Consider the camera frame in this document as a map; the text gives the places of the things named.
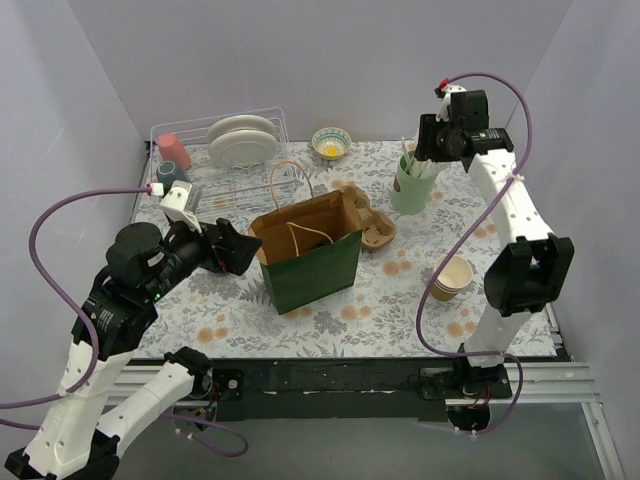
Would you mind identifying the green straw holder cup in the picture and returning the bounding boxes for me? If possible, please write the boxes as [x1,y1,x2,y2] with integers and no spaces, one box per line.
[391,155,439,215]

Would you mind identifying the rear white plate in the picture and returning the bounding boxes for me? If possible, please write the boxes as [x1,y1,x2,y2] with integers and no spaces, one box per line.
[206,114,276,144]

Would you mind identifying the patterned small bowl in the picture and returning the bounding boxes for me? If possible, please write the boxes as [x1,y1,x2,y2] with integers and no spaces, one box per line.
[311,127,352,161]

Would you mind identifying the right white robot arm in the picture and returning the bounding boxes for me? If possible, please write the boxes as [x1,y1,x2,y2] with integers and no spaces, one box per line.
[416,85,575,400]

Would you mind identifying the white plate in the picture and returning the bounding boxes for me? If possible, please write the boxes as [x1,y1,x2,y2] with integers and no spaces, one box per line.
[208,130,278,167]
[206,114,276,144]

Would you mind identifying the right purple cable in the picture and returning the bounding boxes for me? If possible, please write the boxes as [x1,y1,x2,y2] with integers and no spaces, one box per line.
[415,72,533,434]

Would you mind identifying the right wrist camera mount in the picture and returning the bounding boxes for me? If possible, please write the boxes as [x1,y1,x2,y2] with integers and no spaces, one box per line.
[434,78,466,122]

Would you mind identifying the stacked cardboard cup carriers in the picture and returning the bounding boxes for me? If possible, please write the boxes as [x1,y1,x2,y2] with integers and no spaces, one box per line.
[340,184,396,251]

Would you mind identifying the stacked brown paper cups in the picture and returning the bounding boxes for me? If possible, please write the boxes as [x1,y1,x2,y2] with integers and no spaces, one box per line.
[431,255,473,302]

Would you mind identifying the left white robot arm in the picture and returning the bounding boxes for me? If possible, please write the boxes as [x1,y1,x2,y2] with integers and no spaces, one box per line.
[5,218,262,479]

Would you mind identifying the grey-green mug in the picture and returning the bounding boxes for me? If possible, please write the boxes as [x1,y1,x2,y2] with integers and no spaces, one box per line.
[156,161,191,188]

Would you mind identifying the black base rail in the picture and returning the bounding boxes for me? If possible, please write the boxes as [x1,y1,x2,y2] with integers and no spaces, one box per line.
[114,355,514,424]

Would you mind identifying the front white plate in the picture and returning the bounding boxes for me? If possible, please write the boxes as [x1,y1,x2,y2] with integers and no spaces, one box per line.
[208,130,278,167]

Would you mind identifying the white wire dish rack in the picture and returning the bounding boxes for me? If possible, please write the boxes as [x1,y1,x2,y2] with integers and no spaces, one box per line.
[145,107,300,222]

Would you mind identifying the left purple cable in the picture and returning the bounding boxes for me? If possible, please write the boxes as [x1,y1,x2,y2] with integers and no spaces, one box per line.
[0,184,249,458]

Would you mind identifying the pink cup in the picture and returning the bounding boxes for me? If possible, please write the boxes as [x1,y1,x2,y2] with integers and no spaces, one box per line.
[156,133,192,170]

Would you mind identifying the black cup lid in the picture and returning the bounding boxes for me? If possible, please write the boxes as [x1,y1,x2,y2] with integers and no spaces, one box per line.
[313,241,334,250]

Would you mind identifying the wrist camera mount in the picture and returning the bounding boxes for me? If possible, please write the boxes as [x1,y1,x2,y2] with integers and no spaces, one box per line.
[434,78,466,122]
[148,180,202,234]

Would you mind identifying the purple cable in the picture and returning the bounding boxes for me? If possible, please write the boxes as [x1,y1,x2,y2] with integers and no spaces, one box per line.
[415,72,533,434]
[0,184,249,458]

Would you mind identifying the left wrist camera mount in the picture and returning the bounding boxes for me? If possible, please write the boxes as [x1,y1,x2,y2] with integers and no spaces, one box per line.
[148,180,202,234]

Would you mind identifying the green paper bag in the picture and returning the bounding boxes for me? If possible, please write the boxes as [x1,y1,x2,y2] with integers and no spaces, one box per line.
[249,190,363,315]

